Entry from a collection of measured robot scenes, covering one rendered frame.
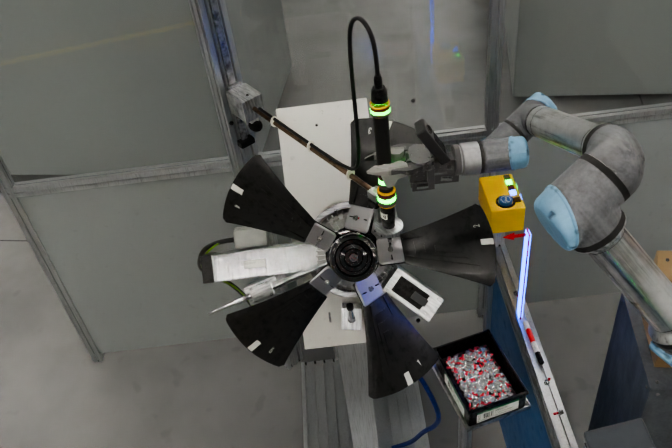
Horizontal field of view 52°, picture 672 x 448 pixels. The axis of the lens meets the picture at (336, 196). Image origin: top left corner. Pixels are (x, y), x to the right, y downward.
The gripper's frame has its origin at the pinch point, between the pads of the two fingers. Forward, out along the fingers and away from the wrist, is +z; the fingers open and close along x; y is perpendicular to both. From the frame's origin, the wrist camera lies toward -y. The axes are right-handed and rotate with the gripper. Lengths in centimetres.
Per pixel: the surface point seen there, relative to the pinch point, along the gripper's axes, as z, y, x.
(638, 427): -41, 21, -59
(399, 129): -8.7, 4.7, 17.8
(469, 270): -21.4, 30.0, -8.8
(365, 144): 0.0, 9.5, 19.6
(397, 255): -4.6, 28.4, -2.5
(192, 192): 61, 59, 70
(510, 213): -40, 41, 21
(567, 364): -75, 146, 40
